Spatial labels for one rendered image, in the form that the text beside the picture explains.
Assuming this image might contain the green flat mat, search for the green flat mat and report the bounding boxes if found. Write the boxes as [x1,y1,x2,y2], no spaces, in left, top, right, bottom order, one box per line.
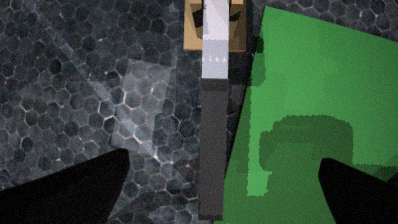
[213,6,398,224]

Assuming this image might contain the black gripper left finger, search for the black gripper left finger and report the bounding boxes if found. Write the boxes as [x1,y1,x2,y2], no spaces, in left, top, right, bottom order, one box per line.
[0,148,130,224]

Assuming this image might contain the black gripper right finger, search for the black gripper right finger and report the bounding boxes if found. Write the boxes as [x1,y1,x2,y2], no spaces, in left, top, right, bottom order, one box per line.
[318,158,398,224]

